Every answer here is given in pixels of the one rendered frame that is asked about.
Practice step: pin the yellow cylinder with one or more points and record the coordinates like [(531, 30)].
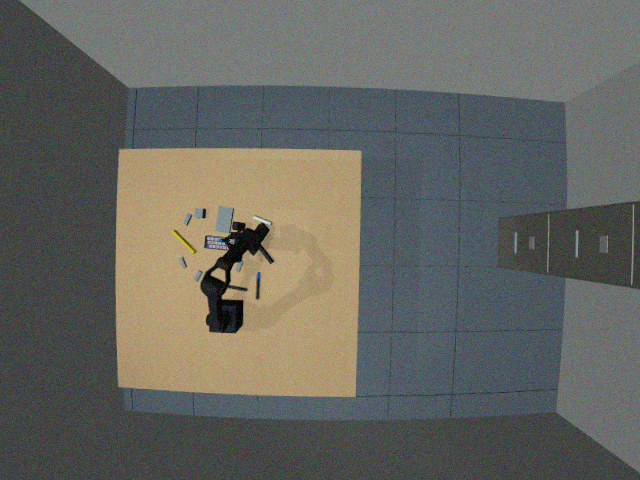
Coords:
[(183, 241)]

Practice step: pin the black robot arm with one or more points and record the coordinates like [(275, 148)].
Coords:
[(214, 288)]

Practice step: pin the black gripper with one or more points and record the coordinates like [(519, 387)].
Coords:
[(239, 226)]

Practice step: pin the white cylinder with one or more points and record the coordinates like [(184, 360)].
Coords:
[(262, 220)]

